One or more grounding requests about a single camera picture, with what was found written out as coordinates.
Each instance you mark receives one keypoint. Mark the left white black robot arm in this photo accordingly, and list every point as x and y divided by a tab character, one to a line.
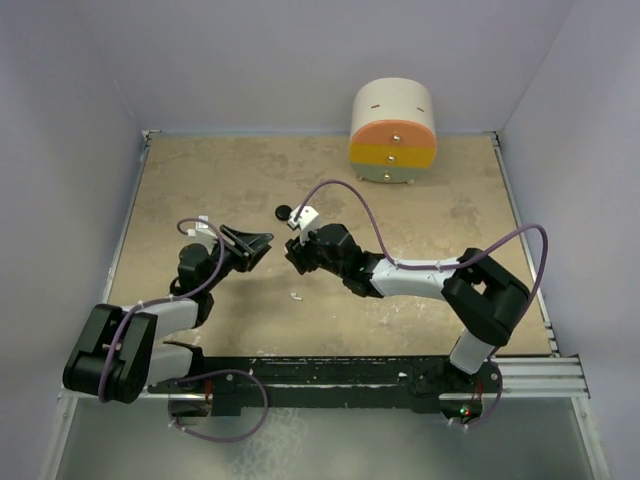
114	357

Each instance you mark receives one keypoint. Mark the white round drawer cabinet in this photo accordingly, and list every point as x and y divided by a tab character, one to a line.
392	135

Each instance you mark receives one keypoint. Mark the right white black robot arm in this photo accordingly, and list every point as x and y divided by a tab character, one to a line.
487	299

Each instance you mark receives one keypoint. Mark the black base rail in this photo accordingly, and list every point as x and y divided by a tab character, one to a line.
420	384

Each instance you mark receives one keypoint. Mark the aluminium frame rail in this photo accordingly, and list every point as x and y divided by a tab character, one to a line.
543	376

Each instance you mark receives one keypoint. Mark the black round earbud case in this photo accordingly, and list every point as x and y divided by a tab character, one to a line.
283	212

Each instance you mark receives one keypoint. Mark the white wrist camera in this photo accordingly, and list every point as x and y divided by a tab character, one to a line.
200	227
306	220

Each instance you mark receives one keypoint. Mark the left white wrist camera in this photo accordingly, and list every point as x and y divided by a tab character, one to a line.
200	227

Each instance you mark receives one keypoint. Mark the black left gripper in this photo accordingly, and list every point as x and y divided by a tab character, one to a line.
248	241

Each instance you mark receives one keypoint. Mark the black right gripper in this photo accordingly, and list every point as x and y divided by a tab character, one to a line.
297	254

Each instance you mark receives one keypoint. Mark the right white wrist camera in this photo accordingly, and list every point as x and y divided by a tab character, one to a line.
306	220

